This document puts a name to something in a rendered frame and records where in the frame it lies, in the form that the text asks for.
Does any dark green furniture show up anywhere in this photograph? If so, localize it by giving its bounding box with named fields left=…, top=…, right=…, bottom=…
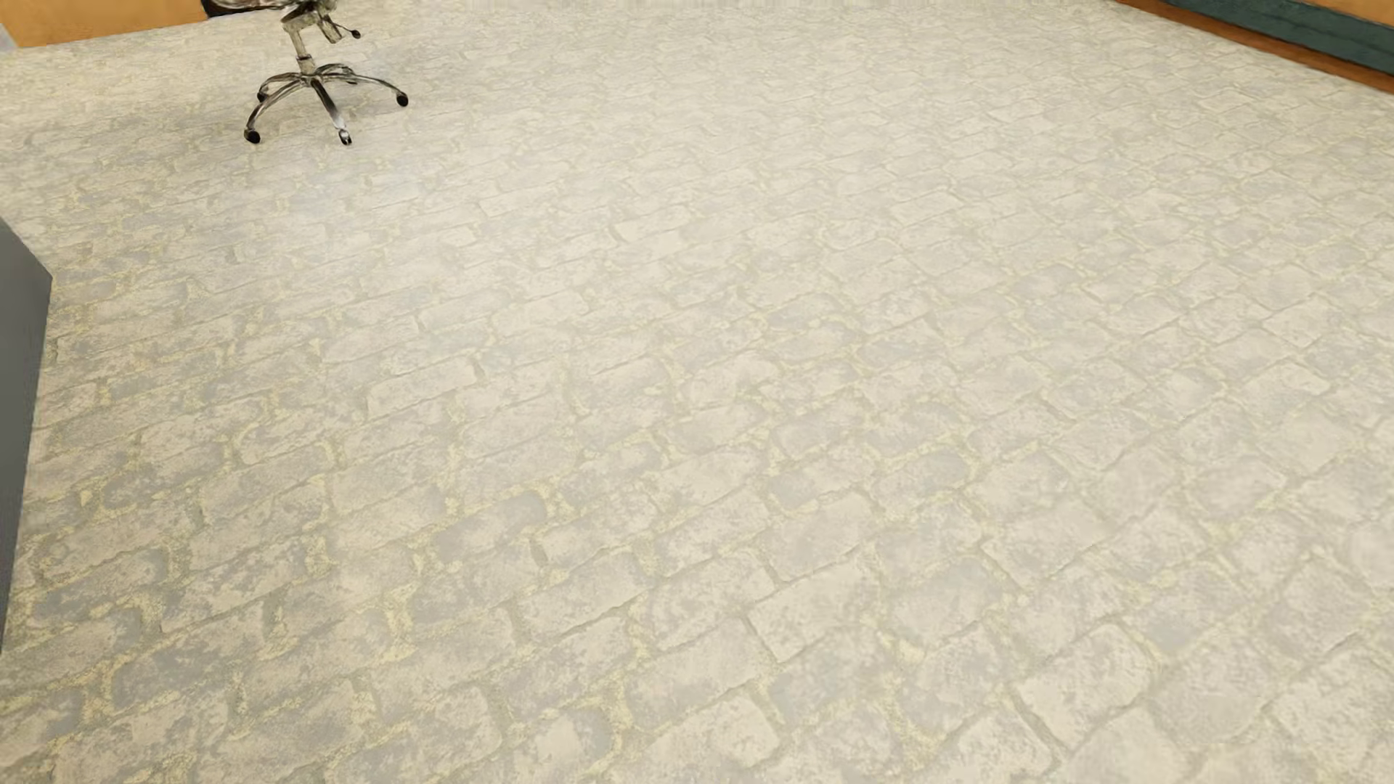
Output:
left=1161, top=0, right=1394, bottom=76

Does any chrome base office chair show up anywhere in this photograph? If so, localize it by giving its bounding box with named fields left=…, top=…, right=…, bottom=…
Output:
left=201, top=0, right=411, bottom=147

